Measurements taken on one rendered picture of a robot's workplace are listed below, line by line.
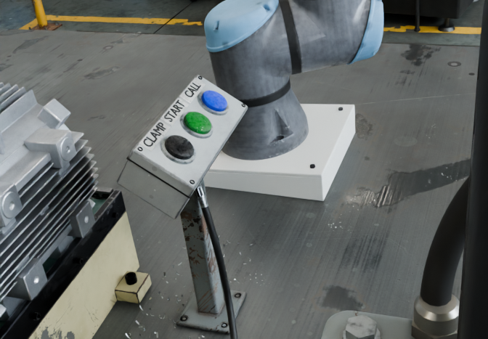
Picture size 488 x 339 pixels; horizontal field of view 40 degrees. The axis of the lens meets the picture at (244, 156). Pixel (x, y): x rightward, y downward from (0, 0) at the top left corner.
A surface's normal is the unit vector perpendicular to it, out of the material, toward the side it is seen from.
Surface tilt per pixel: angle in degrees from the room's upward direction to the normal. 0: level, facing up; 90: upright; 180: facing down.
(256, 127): 73
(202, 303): 90
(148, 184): 90
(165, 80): 0
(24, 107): 88
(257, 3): 12
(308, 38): 79
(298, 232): 0
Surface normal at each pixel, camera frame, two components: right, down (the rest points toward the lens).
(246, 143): -0.36, 0.27
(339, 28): 0.06, 0.42
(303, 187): -0.36, 0.51
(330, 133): -0.18, -0.84
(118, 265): 0.95, 0.07
